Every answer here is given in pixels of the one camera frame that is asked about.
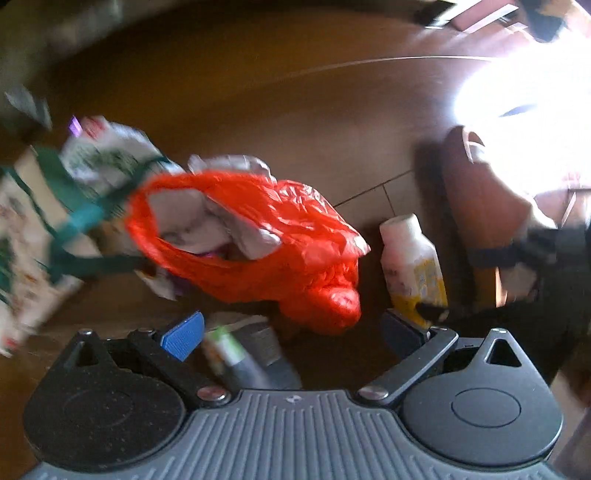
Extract red plastic bag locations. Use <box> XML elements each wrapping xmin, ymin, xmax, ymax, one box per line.
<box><xmin>125</xmin><ymin>170</ymin><xmax>372</xmax><ymax>335</ymax></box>

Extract white tissue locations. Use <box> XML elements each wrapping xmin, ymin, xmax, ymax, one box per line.
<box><xmin>149</xmin><ymin>155</ymin><xmax>280</xmax><ymax>260</ymax></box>

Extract green white small tube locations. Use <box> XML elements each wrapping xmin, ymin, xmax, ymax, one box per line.
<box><xmin>202</xmin><ymin>326</ymin><xmax>271</xmax><ymax>392</ymax></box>

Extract white yellow plastic bottle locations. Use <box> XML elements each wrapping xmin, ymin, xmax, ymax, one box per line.
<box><xmin>380</xmin><ymin>214</ymin><xmax>448</xmax><ymax>328</ymax></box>

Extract patterned tote bag green handles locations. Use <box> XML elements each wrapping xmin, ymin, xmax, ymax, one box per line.
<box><xmin>1</xmin><ymin>117</ymin><xmax>182</xmax><ymax>357</ymax></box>

